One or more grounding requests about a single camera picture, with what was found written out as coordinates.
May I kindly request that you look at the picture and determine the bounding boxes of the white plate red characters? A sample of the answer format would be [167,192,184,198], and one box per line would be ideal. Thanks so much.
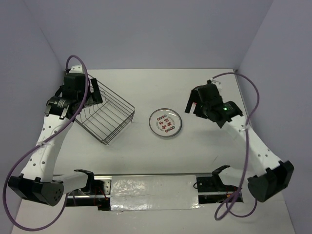
[148,108,183,138]

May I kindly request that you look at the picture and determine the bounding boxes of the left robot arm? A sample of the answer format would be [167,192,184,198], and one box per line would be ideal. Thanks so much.
[8,73,103,206]

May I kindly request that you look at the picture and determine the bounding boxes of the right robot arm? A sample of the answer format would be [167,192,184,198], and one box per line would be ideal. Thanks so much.
[185,83,294,202]

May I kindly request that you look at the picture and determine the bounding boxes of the silver foil tape sheet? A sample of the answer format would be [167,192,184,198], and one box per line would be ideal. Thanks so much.
[110,175,200,211]

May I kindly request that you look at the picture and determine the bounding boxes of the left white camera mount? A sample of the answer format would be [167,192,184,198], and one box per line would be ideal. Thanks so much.
[66,64,84,74]

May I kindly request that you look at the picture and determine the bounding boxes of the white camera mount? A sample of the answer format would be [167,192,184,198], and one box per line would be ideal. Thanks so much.
[207,78,222,92]
[66,64,84,74]

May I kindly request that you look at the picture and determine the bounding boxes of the metal wire dish rack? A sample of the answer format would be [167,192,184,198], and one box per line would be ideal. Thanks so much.
[76,81,135,145]

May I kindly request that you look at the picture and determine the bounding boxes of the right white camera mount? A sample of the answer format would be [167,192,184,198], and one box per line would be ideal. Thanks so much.
[207,78,222,92]

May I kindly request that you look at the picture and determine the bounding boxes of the metal base rail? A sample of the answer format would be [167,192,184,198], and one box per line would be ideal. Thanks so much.
[66,174,237,212]

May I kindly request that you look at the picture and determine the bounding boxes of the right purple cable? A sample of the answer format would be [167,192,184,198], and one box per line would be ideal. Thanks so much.
[214,72,260,220]

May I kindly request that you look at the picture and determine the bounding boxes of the purple cable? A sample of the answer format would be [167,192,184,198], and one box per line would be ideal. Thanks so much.
[2,55,89,231]
[214,72,260,220]

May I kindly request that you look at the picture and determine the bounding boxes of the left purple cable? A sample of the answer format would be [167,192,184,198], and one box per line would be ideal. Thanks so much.
[2,55,89,231]

